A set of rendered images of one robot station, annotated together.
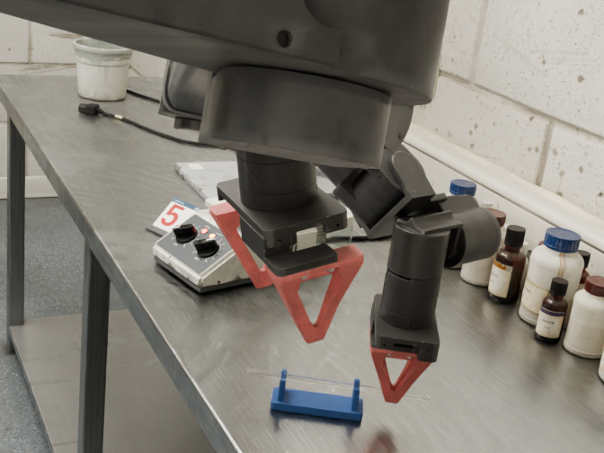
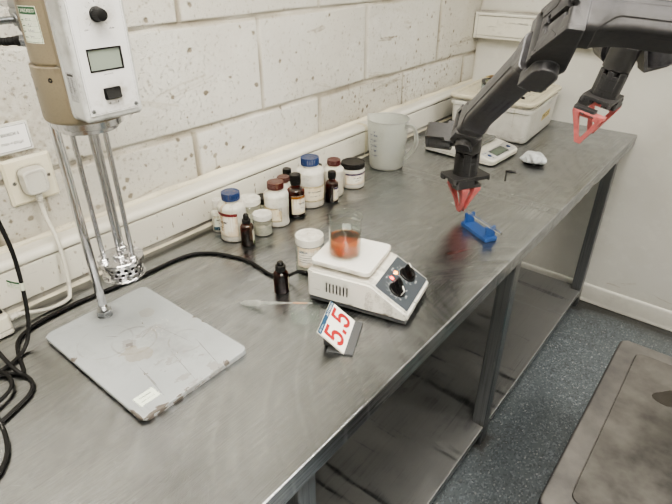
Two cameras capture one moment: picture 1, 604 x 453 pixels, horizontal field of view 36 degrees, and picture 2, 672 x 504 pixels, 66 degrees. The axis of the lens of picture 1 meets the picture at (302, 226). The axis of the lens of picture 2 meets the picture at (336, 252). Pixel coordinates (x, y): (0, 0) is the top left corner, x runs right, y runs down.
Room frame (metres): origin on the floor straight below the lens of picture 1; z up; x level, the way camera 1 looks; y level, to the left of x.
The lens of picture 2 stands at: (1.63, 0.84, 1.33)
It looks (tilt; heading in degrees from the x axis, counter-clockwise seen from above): 30 degrees down; 247
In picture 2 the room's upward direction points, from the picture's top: straight up
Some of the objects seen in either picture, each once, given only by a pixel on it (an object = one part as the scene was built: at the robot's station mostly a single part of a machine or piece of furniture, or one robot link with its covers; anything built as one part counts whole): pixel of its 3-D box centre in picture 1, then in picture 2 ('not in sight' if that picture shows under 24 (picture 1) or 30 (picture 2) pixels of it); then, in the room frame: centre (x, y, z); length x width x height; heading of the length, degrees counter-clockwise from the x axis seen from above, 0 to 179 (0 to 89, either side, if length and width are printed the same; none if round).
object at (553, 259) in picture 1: (553, 277); (310, 180); (1.19, -0.35, 0.81); 0.07 x 0.07 x 0.13
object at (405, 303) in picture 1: (408, 301); (466, 165); (0.88, -0.12, 0.89); 0.10 x 0.07 x 0.07; 179
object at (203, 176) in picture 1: (265, 179); (143, 343); (1.65, 0.08, 0.76); 0.30 x 0.20 x 0.01; 118
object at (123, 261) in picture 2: not in sight; (107, 201); (1.66, 0.07, 1.02); 0.07 x 0.07 x 0.25
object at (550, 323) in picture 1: (554, 309); (332, 186); (1.13, -0.35, 0.79); 0.03 x 0.03 x 0.08
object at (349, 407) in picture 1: (318, 394); (479, 225); (0.88, -0.04, 0.77); 0.10 x 0.03 x 0.04; 89
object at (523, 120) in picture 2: not in sight; (504, 108); (0.26, -0.72, 0.82); 0.37 x 0.31 x 0.14; 32
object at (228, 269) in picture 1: (242, 240); (363, 276); (1.24, 0.08, 0.79); 0.22 x 0.13 x 0.08; 131
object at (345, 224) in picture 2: not in sight; (346, 236); (1.27, 0.07, 0.88); 0.07 x 0.06 x 0.08; 103
